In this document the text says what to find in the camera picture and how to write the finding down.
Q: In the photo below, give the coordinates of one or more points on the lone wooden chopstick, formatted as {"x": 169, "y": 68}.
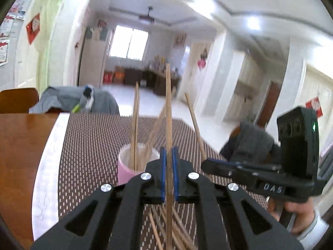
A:
{"x": 169, "y": 170}

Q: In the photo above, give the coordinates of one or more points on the framed wall picture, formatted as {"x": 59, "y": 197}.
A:
{"x": 180, "y": 40}

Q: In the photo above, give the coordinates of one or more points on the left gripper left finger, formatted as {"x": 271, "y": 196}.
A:
{"x": 110, "y": 218}

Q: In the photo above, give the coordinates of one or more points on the white table runner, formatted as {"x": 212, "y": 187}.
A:
{"x": 45, "y": 192}

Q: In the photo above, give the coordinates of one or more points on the dark jacket on chair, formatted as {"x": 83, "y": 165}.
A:
{"x": 252, "y": 144}

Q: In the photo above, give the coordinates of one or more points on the grey jacket on chair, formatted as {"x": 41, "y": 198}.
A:
{"x": 76, "y": 99}

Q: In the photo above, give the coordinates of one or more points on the ceiling fan lamp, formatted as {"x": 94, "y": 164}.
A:
{"x": 147, "y": 18}

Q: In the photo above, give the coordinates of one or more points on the red cardboard box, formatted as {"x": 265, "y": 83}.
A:
{"x": 107, "y": 77}

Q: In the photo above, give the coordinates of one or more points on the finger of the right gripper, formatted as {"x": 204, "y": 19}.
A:
{"x": 238, "y": 175}
{"x": 244, "y": 165}

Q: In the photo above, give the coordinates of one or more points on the beige refrigerator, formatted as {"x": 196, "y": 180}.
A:
{"x": 93, "y": 56}

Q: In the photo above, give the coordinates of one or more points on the brown polka dot mat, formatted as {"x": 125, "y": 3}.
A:
{"x": 90, "y": 158}

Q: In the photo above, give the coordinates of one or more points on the green curtain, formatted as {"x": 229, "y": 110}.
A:
{"x": 48, "y": 13}

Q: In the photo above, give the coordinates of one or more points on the dark wooden desk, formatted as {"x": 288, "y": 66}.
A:
{"x": 154, "y": 80}

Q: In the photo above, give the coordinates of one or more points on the hanging red ornament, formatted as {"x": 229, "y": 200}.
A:
{"x": 203, "y": 59}

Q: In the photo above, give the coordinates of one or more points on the right hand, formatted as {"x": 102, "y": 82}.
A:
{"x": 305, "y": 215}

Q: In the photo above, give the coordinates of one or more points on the orange cardboard box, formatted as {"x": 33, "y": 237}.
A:
{"x": 119, "y": 75}

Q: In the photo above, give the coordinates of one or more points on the brown door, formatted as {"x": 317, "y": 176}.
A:
{"x": 269, "y": 103}

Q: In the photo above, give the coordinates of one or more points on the pink cylindrical cup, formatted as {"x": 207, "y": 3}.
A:
{"x": 126, "y": 169}

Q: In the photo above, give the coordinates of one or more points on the brown wooden chair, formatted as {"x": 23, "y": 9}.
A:
{"x": 18, "y": 101}

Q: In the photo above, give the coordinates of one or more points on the red diamond door decoration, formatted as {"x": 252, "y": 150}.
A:
{"x": 33, "y": 28}

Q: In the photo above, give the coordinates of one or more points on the white wall cabinet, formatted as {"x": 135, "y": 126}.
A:
{"x": 241, "y": 89}

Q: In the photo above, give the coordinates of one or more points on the window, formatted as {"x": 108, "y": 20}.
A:
{"x": 128, "y": 43}

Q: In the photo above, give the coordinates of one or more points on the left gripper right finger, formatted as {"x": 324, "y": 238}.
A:
{"x": 226, "y": 218}

